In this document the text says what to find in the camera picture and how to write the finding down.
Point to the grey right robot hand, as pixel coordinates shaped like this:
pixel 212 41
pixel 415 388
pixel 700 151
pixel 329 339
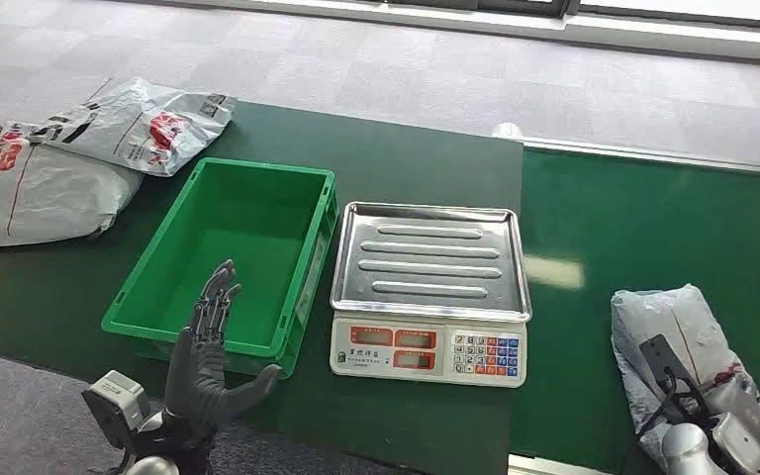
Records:
pixel 740 400

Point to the white mailer bag red print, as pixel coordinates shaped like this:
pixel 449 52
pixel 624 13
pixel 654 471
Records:
pixel 137 124

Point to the white conveyor edge rail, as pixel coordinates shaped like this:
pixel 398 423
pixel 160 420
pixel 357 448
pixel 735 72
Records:
pixel 537 467

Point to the steel weighing pan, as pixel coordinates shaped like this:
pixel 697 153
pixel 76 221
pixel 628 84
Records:
pixel 429 262

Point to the green plastic basket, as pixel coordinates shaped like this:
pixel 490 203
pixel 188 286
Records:
pixel 236 229

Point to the white window sill ledge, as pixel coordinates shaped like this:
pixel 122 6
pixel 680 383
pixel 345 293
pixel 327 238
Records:
pixel 616 36

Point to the white electronic scale body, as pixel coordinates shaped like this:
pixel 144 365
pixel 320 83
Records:
pixel 380 364

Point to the aluminium conveyor side rail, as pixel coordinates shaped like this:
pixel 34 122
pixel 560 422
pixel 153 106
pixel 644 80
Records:
pixel 649 157

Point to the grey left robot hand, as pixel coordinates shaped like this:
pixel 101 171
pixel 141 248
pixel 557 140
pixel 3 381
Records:
pixel 196 380

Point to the grey plastic mailer package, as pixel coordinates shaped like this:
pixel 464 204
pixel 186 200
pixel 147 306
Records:
pixel 655 314

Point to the large white mailer bag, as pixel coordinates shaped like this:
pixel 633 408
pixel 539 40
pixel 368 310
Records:
pixel 46 197

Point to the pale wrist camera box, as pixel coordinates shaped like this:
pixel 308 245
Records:
pixel 662 360
pixel 114 400

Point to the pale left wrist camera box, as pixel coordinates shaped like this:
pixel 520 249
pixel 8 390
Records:
pixel 114 400

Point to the dark window frame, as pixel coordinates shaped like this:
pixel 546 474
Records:
pixel 537 6

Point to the dark green table mat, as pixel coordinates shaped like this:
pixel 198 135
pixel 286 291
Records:
pixel 386 164

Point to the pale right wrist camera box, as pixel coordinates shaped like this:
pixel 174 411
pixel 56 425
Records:
pixel 662 360

